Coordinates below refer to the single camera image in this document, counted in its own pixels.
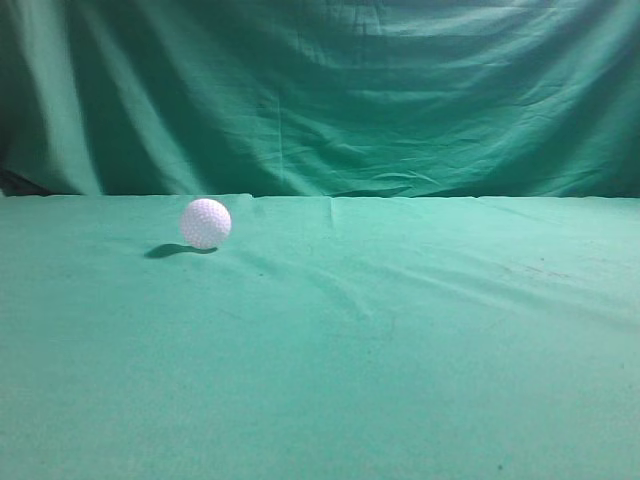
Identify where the green backdrop curtain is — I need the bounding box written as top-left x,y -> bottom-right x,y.
1,1 -> 639,197

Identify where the white dimpled golf ball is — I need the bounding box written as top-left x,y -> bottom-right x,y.
180,198 -> 232,250

